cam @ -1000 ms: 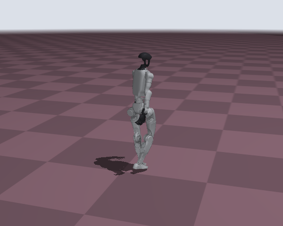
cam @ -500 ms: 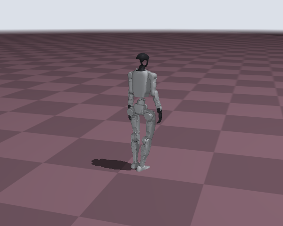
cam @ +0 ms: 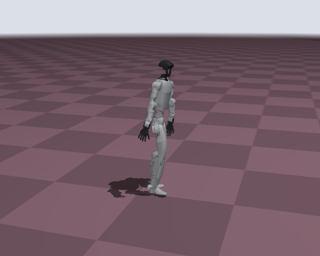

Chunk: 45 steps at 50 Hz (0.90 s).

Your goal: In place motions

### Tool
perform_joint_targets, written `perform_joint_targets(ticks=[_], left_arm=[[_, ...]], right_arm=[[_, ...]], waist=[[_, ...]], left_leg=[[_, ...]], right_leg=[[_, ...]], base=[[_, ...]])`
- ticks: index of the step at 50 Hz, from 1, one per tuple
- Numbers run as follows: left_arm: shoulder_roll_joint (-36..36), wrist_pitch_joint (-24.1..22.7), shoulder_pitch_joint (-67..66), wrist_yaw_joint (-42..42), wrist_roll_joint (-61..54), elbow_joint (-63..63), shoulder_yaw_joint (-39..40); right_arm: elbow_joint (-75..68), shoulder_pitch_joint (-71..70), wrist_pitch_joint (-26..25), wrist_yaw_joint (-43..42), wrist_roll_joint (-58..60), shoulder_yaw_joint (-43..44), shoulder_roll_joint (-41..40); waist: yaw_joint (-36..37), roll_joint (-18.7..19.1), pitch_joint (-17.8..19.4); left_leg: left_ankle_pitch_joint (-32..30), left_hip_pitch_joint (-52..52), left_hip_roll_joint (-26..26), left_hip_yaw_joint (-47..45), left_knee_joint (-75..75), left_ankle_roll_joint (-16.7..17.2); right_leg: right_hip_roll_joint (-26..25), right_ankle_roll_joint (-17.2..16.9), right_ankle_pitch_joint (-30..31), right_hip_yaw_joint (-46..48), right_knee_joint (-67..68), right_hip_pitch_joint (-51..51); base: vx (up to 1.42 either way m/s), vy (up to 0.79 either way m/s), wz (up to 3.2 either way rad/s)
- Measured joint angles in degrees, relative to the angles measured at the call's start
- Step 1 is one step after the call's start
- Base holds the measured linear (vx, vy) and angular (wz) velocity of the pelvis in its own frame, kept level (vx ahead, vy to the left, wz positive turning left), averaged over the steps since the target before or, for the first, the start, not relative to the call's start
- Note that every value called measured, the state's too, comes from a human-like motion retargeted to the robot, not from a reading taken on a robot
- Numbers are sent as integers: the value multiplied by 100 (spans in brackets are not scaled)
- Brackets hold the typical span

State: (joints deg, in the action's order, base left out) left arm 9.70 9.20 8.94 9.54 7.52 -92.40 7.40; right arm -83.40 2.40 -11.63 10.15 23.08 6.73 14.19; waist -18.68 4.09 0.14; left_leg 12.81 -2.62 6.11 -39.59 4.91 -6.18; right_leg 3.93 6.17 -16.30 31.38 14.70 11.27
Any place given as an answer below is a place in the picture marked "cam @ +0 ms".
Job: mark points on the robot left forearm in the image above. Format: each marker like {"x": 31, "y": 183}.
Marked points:
{"x": 171, "y": 113}

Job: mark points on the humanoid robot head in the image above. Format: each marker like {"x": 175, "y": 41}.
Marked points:
{"x": 166, "y": 65}

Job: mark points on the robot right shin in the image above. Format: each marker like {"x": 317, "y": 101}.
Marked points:
{"x": 157, "y": 171}

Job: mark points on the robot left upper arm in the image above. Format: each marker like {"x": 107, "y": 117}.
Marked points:
{"x": 172, "y": 101}

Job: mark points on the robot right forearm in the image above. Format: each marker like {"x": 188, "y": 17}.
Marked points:
{"x": 150, "y": 113}

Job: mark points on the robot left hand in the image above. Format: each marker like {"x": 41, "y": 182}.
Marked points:
{"x": 170, "y": 127}

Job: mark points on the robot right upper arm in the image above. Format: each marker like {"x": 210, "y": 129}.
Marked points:
{"x": 156, "y": 86}

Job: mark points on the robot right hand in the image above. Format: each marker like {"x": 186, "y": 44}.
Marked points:
{"x": 144, "y": 132}

